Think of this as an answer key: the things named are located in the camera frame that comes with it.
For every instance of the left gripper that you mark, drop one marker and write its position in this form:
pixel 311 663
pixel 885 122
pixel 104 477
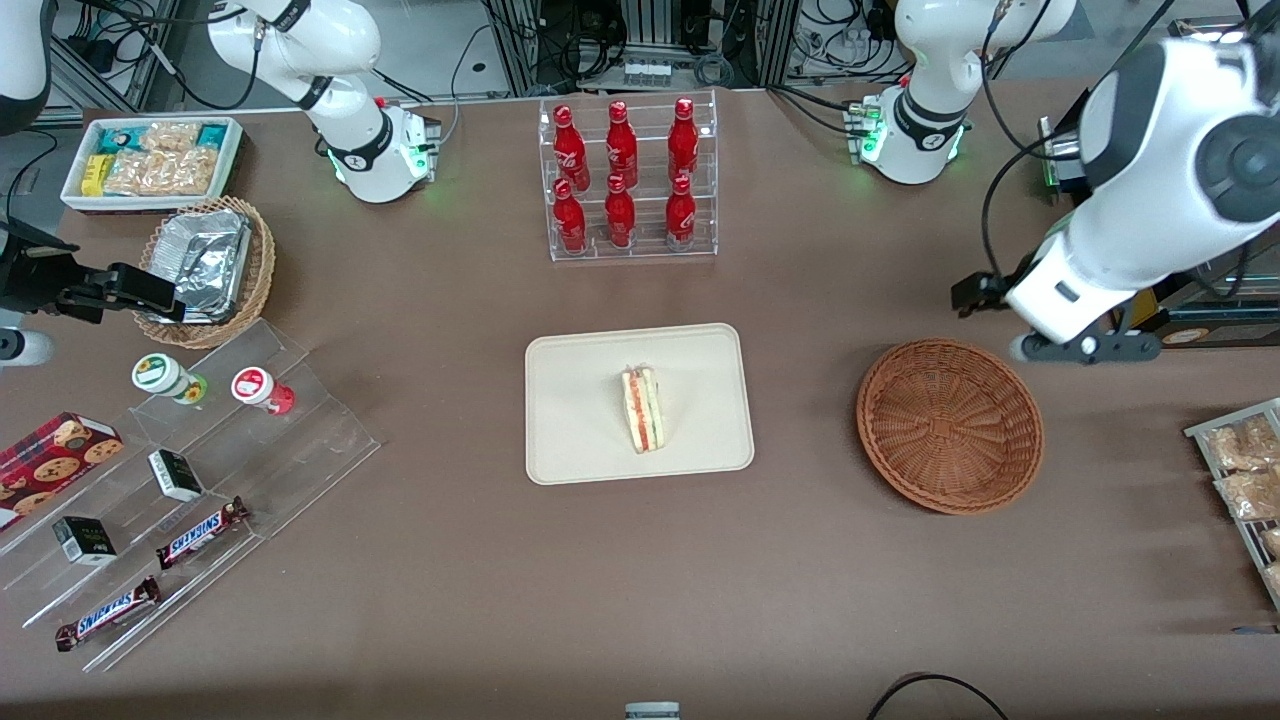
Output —
pixel 978 292

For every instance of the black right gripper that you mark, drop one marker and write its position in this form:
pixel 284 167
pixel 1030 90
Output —
pixel 38 280

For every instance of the triangular sandwich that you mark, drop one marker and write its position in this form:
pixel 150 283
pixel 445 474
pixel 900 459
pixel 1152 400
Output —
pixel 643 410

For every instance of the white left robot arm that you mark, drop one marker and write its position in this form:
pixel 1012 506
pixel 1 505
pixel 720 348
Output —
pixel 1170 170

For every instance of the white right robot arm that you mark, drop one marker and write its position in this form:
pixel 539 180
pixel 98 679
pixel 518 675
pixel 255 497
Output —
pixel 330 40

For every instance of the round brown wicker basket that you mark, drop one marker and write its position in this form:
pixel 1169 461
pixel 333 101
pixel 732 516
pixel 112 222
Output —
pixel 950 430

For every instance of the light wicker basket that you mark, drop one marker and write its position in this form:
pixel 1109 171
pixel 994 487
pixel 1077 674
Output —
pixel 262 265

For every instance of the beige rectangular tray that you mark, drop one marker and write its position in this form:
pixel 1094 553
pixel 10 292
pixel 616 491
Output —
pixel 580 400

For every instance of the green lid cup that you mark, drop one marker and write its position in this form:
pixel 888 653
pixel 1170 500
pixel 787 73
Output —
pixel 160 373

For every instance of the aluminium foil container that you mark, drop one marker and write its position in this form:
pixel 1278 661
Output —
pixel 205 260

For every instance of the white rectangular snack bin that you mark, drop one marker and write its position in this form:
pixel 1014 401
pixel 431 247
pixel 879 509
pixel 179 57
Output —
pixel 70 195

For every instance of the yellow snack packet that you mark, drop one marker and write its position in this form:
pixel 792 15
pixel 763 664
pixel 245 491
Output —
pixel 93 175

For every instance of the large clear cracker bag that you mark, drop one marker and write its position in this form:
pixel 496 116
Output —
pixel 160 172

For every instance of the teal snack packet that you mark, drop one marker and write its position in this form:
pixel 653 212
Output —
pixel 118 138
pixel 213 135

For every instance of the red lid cup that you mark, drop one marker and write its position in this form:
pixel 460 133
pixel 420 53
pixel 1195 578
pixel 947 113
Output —
pixel 255 385

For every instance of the small clear cracker bag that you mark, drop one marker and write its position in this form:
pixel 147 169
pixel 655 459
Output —
pixel 170 136

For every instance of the red cookie box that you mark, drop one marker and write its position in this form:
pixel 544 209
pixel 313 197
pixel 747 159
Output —
pixel 50 465

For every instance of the small black box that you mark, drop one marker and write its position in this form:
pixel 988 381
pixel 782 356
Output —
pixel 175 475
pixel 85 540

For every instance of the clear acrylic stepped shelf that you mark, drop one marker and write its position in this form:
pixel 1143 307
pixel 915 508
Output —
pixel 300 450

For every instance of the snickers bar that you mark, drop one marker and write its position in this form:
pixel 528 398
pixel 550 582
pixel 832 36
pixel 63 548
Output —
pixel 108 613
pixel 200 533

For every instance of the clear bag of snacks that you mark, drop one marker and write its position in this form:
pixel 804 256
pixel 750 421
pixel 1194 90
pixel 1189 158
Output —
pixel 1245 445
pixel 1274 580
pixel 1272 542
pixel 1250 495

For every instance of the red cola bottle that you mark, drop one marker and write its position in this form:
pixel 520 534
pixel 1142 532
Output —
pixel 569 220
pixel 620 215
pixel 621 145
pixel 570 150
pixel 683 140
pixel 680 215

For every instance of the clear acrylic bottle rack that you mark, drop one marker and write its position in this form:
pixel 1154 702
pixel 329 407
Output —
pixel 645 255

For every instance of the white power strip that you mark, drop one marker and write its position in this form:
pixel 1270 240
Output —
pixel 647 73

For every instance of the aluminium equipment rack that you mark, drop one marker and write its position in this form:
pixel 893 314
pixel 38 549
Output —
pixel 650 30

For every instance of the small grey device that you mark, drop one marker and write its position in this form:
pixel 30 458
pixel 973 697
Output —
pixel 652 712

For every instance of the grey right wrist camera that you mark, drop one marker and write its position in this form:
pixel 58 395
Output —
pixel 25 348

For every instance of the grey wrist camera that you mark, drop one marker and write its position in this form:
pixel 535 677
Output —
pixel 25 348
pixel 1100 347

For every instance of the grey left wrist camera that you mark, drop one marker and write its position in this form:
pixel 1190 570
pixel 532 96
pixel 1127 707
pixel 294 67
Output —
pixel 1100 347

